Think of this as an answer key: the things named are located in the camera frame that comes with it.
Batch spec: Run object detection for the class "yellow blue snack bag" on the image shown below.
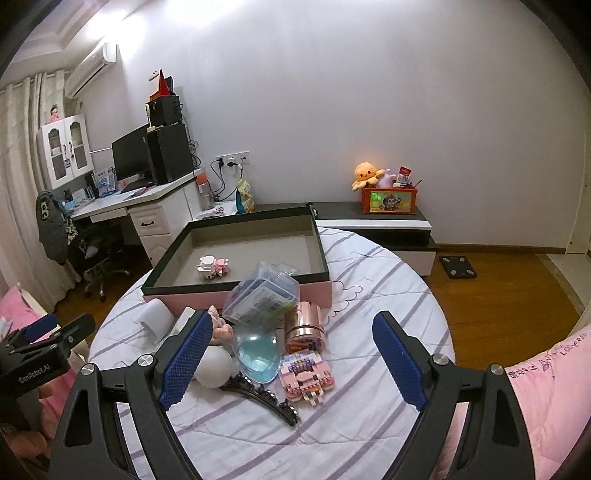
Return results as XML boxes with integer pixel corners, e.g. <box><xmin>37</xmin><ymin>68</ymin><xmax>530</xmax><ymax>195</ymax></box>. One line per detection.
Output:
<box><xmin>235</xmin><ymin>178</ymin><xmax>256</xmax><ymax>213</ymax></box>

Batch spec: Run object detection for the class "blue heart-shaped dish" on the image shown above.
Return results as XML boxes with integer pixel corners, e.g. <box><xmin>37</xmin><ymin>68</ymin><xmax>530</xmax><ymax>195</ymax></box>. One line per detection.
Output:
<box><xmin>232</xmin><ymin>326</ymin><xmax>280</xmax><ymax>384</ymax></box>

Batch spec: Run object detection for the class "pink black storage tray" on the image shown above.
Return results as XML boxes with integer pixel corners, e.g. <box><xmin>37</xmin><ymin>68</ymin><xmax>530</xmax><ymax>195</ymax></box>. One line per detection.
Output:
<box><xmin>141</xmin><ymin>206</ymin><xmax>332</xmax><ymax>315</ymax></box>

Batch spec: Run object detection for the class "orange cap bottle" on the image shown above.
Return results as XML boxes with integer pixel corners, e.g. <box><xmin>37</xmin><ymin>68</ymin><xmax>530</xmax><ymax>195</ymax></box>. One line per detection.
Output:
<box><xmin>195</xmin><ymin>172</ymin><xmax>214</xmax><ymax>211</ymax></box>

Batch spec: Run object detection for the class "red toy storage box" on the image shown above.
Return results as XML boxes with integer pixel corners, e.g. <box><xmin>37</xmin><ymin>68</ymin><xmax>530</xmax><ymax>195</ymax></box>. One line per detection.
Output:
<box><xmin>362</xmin><ymin>187</ymin><xmax>418</xmax><ymax>215</ymax></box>

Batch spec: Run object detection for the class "black bathroom scale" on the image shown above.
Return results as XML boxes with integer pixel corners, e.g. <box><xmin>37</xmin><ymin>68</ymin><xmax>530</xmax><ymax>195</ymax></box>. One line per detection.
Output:
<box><xmin>439</xmin><ymin>255</ymin><xmax>477</xmax><ymax>279</ymax></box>

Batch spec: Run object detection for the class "black speaker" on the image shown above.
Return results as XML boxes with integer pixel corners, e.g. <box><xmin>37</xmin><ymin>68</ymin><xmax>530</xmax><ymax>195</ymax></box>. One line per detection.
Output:
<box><xmin>146</xmin><ymin>95</ymin><xmax>182</xmax><ymax>128</ymax></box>

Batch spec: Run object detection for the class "small white side cabinet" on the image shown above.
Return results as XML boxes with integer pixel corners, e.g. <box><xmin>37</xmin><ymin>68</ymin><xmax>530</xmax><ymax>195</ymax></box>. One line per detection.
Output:
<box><xmin>192</xmin><ymin>201</ymin><xmax>238</xmax><ymax>221</ymax></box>

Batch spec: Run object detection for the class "white air conditioner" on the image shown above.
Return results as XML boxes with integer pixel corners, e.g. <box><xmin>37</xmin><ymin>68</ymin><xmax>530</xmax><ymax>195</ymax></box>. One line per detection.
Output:
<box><xmin>64</xmin><ymin>41</ymin><xmax>118</xmax><ymax>99</ymax></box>

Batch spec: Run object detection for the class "red triangular flag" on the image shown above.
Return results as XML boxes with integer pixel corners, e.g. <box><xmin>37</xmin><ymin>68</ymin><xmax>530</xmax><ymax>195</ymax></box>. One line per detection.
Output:
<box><xmin>148</xmin><ymin>69</ymin><xmax>173</xmax><ymax>101</ymax></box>

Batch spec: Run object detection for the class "orange octopus plush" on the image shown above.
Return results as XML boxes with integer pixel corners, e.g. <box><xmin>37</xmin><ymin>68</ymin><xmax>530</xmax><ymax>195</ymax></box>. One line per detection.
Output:
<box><xmin>352</xmin><ymin>162</ymin><xmax>386</xmax><ymax>191</ymax></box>

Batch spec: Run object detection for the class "pink doll on cabinet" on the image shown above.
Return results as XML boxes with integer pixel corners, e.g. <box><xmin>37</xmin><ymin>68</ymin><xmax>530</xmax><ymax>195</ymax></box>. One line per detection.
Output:
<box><xmin>50</xmin><ymin>104</ymin><xmax>60</xmax><ymax>123</ymax></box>

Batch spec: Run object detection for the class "black hair clip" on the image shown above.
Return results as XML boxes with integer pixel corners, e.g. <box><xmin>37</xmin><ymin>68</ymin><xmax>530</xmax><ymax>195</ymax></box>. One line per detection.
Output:
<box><xmin>221</xmin><ymin>372</ymin><xmax>300</xmax><ymax>427</ymax></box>

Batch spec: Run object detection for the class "pink quilt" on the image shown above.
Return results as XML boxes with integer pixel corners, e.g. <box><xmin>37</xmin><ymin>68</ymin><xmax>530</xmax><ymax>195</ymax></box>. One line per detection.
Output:
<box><xmin>434</xmin><ymin>322</ymin><xmax>591</xmax><ymax>480</ymax></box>

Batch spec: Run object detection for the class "clear plastic box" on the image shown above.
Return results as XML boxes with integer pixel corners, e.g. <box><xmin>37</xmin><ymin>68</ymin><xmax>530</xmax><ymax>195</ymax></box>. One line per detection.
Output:
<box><xmin>221</xmin><ymin>261</ymin><xmax>301</xmax><ymax>327</ymax></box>

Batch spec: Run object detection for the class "white pink brick figure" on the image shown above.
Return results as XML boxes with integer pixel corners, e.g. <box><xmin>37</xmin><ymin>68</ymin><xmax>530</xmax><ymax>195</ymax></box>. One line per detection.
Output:
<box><xmin>195</xmin><ymin>255</ymin><xmax>229</xmax><ymax>280</ymax></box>

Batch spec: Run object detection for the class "white glass-door cabinet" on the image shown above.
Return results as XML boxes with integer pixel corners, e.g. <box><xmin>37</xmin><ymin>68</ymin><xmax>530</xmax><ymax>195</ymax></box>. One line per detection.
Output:
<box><xmin>38</xmin><ymin>115</ymin><xmax>94</xmax><ymax>190</ymax></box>

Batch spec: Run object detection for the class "white computer desk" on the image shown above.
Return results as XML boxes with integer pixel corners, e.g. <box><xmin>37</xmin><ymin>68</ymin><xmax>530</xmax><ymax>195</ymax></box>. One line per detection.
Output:
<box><xmin>72</xmin><ymin>170</ymin><xmax>201</xmax><ymax>266</ymax></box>

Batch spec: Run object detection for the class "rose gold cylinder jar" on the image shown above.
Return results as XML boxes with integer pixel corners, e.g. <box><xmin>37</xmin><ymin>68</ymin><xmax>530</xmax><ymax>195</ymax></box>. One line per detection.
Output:
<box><xmin>283</xmin><ymin>301</ymin><xmax>325</xmax><ymax>354</ymax></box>

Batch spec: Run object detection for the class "black hanging jacket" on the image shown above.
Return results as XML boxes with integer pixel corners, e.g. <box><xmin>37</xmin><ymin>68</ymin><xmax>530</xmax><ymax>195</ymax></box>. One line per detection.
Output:
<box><xmin>35</xmin><ymin>191</ymin><xmax>77</xmax><ymax>266</ymax></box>

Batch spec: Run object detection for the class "wall power outlet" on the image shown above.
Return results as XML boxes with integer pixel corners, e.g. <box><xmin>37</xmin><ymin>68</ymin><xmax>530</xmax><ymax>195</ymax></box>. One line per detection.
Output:
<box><xmin>214</xmin><ymin>151</ymin><xmax>250</xmax><ymax>167</ymax></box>

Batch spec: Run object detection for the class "black office chair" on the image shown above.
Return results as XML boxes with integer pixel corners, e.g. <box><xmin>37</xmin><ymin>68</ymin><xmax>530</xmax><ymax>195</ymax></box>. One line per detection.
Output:
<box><xmin>68</xmin><ymin>221</ymin><xmax>130</xmax><ymax>303</ymax></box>

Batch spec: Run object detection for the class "left hand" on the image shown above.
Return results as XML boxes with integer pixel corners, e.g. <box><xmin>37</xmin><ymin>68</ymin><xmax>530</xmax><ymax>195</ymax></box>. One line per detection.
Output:
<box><xmin>1</xmin><ymin>400</ymin><xmax>57</xmax><ymax>459</ymax></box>

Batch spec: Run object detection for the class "black computer tower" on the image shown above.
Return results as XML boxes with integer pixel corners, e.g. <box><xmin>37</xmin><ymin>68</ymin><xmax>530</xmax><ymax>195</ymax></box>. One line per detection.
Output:
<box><xmin>145</xmin><ymin>123</ymin><xmax>193</xmax><ymax>185</ymax></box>

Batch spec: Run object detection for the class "white square box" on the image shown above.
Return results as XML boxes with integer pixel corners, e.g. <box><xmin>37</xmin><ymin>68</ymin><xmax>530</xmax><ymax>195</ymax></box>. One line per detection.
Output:
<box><xmin>170</xmin><ymin>307</ymin><xmax>195</xmax><ymax>336</ymax></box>

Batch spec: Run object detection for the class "black white tv cabinet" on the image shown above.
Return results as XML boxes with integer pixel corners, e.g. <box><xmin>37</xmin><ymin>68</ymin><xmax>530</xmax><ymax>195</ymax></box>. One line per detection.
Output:
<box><xmin>256</xmin><ymin>202</ymin><xmax>438</xmax><ymax>277</ymax></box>

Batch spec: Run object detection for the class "purple plush toy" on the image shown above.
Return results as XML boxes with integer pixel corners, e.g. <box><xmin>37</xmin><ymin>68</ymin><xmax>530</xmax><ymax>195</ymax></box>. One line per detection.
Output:
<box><xmin>377</xmin><ymin>168</ymin><xmax>397</xmax><ymax>189</ymax></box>

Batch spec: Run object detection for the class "white round figurine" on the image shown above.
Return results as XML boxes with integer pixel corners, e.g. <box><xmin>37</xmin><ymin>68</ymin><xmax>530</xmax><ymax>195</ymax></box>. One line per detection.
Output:
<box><xmin>193</xmin><ymin>345</ymin><xmax>235</xmax><ymax>389</ymax></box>

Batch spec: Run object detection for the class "pink pig doll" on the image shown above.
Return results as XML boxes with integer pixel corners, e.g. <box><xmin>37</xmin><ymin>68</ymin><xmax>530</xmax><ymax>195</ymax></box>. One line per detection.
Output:
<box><xmin>207</xmin><ymin>305</ymin><xmax>233</xmax><ymax>345</ymax></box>

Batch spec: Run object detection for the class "black computer monitor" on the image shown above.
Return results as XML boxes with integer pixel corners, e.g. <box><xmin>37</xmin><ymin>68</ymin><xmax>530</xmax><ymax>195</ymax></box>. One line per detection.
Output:
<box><xmin>111</xmin><ymin>124</ymin><xmax>153</xmax><ymax>193</ymax></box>

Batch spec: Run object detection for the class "white curtain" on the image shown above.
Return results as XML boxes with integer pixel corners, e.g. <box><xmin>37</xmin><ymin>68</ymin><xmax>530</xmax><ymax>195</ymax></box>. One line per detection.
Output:
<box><xmin>1</xmin><ymin>70</ymin><xmax>78</xmax><ymax>311</ymax></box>

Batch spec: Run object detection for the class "striped white tablecloth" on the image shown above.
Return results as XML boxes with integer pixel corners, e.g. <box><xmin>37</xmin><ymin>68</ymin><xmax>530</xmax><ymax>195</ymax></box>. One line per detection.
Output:
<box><xmin>87</xmin><ymin>226</ymin><xmax>456</xmax><ymax>480</ymax></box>

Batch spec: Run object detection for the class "black small flashlight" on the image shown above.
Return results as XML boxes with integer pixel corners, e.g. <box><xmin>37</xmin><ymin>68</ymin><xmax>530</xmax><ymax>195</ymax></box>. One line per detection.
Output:
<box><xmin>306</xmin><ymin>202</ymin><xmax>318</xmax><ymax>219</ymax></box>

